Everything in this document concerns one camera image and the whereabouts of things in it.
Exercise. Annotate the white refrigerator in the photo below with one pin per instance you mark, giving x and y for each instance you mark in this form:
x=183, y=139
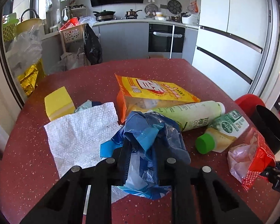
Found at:
x=232, y=43

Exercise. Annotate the yellow orange snack bag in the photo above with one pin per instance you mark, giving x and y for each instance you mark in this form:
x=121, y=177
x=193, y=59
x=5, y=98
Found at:
x=142, y=95

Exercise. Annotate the blue plastic bag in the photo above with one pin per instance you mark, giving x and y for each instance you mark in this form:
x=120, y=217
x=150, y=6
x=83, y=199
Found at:
x=142, y=131

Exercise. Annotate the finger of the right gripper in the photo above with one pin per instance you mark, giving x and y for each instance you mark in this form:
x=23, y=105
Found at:
x=267, y=172

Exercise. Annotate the beige perforated basket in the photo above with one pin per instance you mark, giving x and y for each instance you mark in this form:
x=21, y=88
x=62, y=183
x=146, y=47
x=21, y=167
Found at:
x=71, y=34

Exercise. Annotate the round grey trivet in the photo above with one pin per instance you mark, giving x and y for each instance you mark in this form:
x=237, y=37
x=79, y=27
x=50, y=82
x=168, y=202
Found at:
x=151, y=9

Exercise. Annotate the black trash bin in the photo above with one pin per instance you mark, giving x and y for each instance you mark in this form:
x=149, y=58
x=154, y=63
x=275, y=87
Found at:
x=268, y=124

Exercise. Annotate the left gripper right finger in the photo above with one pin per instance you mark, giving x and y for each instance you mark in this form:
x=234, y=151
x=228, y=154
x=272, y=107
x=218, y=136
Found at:
x=198, y=194

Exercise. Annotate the green cap juice bottle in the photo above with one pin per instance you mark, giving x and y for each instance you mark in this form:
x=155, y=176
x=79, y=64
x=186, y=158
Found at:
x=222, y=132

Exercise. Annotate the gold foil bag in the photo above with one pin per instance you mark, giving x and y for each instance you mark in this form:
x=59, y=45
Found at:
x=30, y=78

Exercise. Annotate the cardboard box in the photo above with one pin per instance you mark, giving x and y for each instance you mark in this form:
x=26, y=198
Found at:
x=155, y=56

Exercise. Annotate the black wok on stove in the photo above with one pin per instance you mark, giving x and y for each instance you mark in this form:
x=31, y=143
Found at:
x=104, y=15

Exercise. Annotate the round black muffin pan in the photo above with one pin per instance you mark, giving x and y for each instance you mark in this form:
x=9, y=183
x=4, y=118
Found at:
x=174, y=7

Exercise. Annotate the green plastic basket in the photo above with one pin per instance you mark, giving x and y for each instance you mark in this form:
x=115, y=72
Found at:
x=9, y=23

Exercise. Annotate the red snack bag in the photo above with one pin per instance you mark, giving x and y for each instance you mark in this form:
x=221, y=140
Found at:
x=248, y=161

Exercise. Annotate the steel pot with lid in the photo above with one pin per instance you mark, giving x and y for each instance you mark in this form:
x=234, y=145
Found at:
x=131, y=14

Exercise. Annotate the yellow basin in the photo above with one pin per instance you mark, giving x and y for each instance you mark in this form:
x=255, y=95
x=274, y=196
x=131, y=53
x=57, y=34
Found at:
x=27, y=25

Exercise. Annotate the pale green tall bottle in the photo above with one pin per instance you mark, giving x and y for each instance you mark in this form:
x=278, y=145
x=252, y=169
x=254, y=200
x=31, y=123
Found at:
x=194, y=115

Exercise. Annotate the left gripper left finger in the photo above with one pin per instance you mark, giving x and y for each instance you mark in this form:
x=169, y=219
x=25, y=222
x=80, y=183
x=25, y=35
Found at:
x=83, y=195

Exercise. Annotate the yellow sponge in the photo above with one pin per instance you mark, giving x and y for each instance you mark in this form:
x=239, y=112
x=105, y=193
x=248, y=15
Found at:
x=58, y=104

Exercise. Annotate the white paper towel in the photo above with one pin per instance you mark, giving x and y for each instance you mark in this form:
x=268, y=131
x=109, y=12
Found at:
x=75, y=139

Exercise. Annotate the white bowl on counter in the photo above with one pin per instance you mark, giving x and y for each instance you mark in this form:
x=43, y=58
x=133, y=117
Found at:
x=161, y=18

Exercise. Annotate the clear plastic bag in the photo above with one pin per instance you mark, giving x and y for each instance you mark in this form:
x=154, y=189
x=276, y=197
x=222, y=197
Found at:
x=25, y=50

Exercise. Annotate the red plastic stool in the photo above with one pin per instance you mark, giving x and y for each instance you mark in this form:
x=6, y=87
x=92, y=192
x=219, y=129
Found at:
x=248, y=103

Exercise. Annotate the black garbage bag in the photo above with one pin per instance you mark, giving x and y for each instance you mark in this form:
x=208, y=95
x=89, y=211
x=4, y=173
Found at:
x=92, y=46

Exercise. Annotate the white rice cooker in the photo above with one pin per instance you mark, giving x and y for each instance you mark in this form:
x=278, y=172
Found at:
x=190, y=19

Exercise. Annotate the red basket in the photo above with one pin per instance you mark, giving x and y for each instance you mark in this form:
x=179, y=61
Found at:
x=70, y=23

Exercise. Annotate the black built-in oven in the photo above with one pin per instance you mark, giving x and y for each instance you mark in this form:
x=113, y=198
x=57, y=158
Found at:
x=160, y=38

